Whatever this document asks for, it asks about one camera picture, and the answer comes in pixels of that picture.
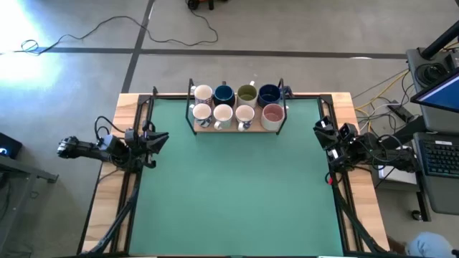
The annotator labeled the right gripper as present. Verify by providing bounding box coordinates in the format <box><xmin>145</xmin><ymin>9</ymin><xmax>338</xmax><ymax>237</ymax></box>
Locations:
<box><xmin>314</xmin><ymin>116</ymin><xmax>363</xmax><ymax>168</ymax></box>

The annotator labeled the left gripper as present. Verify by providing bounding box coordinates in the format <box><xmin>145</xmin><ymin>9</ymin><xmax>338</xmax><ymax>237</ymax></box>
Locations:
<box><xmin>123</xmin><ymin>132</ymin><xmax>169</xmax><ymax>169</ymax></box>

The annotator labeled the white mug pink inside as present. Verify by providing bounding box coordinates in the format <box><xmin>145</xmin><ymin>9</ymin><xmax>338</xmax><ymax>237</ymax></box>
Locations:
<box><xmin>260</xmin><ymin>102</ymin><xmax>286</xmax><ymax>132</ymax></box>

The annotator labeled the white mug red lattice pattern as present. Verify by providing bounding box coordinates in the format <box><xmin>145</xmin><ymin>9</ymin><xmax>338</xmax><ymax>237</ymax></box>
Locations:
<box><xmin>189</xmin><ymin>84</ymin><xmax>214</xmax><ymax>107</ymax></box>

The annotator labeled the blue mug beige base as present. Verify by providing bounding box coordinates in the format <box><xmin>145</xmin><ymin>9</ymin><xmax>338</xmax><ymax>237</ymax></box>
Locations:
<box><xmin>257</xmin><ymin>84</ymin><xmax>282</xmax><ymax>108</ymax></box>

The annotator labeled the white mug green leaf pattern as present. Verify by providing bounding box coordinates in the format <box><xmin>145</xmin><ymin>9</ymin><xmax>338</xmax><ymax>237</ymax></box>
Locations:
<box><xmin>212</xmin><ymin>103</ymin><xmax>235</xmax><ymax>130</ymax></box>

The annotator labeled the white mug blue print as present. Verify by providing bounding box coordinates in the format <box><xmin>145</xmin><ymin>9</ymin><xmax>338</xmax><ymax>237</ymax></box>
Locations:
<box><xmin>235</xmin><ymin>104</ymin><xmax>256</xmax><ymax>133</ymax></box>

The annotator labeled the dark navy round mug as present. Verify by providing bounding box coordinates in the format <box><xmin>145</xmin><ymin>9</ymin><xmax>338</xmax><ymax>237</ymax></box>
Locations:
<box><xmin>213</xmin><ymin>85</ymin><xmax>237</xmax><ymax>108</ymax></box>

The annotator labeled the white mug olive inside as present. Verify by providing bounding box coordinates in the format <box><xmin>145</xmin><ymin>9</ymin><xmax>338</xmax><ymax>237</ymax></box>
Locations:
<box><xmin>235</xmin><ymin>80</ymin><xmax>259</xmax><ymax>108</ymax></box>

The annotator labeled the black power strip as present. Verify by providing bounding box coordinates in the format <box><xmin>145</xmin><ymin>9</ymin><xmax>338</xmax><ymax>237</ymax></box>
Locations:
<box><xmin>386</xmin><ymin>102</ymin><xmax>419</xmax><ymax>125</ymax></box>

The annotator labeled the white paper box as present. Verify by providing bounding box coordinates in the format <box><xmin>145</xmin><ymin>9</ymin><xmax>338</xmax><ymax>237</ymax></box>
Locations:
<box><xmin>378</xmin><ymin>166</ymin><xmax>419</xmax><ymax>186</ymax></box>

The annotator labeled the green table mat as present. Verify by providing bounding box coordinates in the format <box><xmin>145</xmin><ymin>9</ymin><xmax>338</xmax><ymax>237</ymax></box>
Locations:
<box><xmin>128</xmin><ymin>97</ymin><xmax>345</xmax><ymax>256</ymax></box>

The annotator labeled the black keyboard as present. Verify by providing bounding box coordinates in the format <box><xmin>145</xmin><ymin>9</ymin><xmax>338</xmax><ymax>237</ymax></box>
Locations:
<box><xmin>422</xmin><ymin>139</ymin><xmax>459</xmax><ymax>179</ymax></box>

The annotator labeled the blue screen monitor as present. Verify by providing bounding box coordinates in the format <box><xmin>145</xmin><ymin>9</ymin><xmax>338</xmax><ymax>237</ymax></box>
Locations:
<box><xmin>410</xmin><ymin>70</ymin><xmax>459</xmax><ymax>114</ymax></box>

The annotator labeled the grey computer cart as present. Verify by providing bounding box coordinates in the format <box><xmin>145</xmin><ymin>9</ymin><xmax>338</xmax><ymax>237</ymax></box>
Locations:
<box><xmin>405</xmin><ymin>46</ymin><xmax>459</xmax><ymax>216</ymax></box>

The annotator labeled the grey metal stand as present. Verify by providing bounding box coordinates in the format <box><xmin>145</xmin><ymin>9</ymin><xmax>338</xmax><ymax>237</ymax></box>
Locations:
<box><xmin>0</xmin><ymin>153</ymin><xmax>60</xmax><ymax>258</ymax></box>

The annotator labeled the black pole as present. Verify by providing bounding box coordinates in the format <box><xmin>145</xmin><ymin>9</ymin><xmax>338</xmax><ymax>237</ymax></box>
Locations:
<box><xmin>420</xmin><ymin>29</ymin><xmax>459</xmax><ymax>61</ymax></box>

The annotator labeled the black device blue light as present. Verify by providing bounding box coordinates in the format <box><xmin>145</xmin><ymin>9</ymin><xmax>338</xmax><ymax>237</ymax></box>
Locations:
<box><xmin>0</xmin><ymin>132</ymin><xmax>23</xmax><ymax>161</ymax></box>

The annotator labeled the person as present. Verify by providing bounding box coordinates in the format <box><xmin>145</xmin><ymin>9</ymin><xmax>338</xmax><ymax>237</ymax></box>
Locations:
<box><xmin>386</xmin><ymin>231</ymin><xmax>459</xmax><ymax>258</ymax></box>

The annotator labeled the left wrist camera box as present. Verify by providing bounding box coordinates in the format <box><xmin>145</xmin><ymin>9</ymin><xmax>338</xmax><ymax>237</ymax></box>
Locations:
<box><xmin>123</xmin><ymin>128</ymin><xmax>141</xmax><ymax>143</ymax></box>

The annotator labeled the black aluminium table frame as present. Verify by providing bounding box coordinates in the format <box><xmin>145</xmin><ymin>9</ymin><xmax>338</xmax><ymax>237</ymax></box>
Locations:
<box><xmin>77</xmin><ymin>85</ymin><xmax>390</xmax><ymax>258</ymax></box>

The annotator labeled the yellow cable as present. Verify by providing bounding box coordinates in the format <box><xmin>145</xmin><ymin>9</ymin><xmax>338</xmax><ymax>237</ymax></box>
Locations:
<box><xmin>354</xmin><ymin>70</ymin><xmax>410</xmax><ymax>111</ymax></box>

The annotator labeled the wooden shelf black metal frame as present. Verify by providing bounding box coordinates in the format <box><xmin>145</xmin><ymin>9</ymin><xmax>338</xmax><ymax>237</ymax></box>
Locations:
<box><xmin>185</xmin><ymin>77</ymin><xmax>288</xmax><ymax>136</ymax></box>

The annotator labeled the coiled black cable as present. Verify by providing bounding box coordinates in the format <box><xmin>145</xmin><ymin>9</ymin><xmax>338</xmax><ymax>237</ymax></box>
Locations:
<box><xmin>415</xmin><ymin>62</ymin><xmax>448</xmax><ymax>86</ymax></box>

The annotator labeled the black floor cable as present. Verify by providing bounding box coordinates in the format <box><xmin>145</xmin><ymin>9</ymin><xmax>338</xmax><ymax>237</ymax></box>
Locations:
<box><xmin>19</xmin><ymin>14</ymin><xmax>219</xmax><ymax>57</ymax></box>

